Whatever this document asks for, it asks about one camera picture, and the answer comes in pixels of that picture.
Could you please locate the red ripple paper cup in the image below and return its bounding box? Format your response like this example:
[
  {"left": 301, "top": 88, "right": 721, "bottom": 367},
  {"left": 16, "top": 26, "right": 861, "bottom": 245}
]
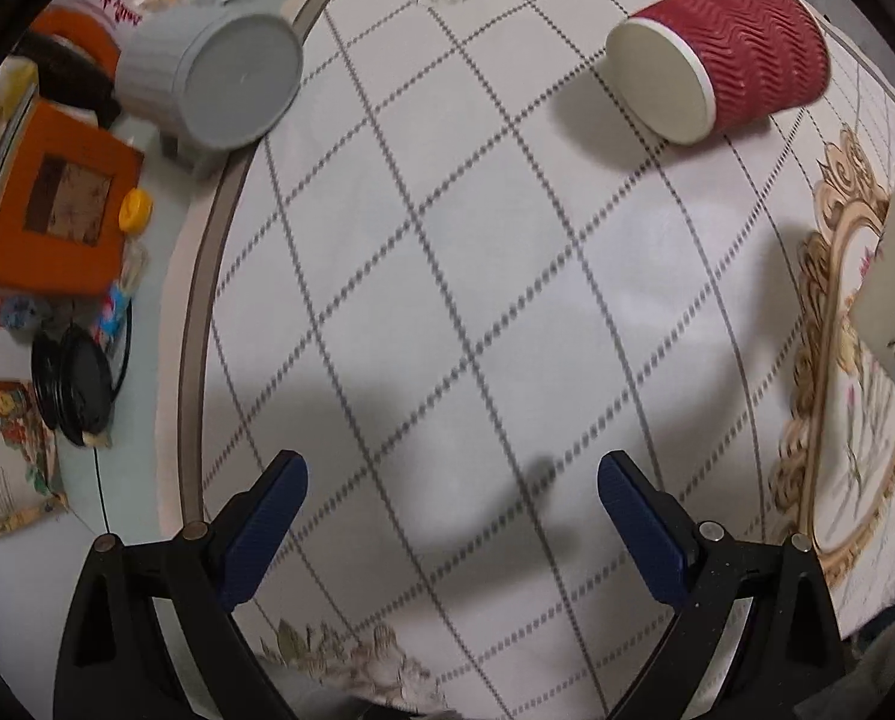
[{"left": 605, "top": 0, "right": 831, "bottom": 146}]

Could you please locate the colourful printed snack bag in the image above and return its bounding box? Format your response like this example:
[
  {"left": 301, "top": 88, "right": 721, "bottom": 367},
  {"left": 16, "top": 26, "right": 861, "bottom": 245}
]
[{"left": 0, "top": 380, "right": 68, "bottom": 538}]

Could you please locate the floral patterned tablecloth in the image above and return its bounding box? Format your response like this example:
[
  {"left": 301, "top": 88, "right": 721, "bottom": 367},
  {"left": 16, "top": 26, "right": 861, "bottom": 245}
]
[{"left": 179, "top": 0, "right": 895, "bottom": 718}]

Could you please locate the yellow bottle cap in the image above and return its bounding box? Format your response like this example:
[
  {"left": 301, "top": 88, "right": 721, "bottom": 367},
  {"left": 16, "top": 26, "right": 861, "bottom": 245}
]
[{"left": 118, "top": 187, "right": 154, "bottom": 238}]

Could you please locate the orange box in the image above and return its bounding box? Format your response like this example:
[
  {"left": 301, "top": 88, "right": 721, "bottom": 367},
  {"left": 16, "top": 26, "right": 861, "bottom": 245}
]
[{"left": 0, "top": 98, "right": 145, "bottom": 298}]

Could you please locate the grey ribbed trash bin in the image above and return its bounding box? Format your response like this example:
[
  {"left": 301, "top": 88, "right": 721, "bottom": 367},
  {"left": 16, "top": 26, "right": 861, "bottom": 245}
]
[{"left": 113, "top": 5, "right": 304, "bottom": 151}]

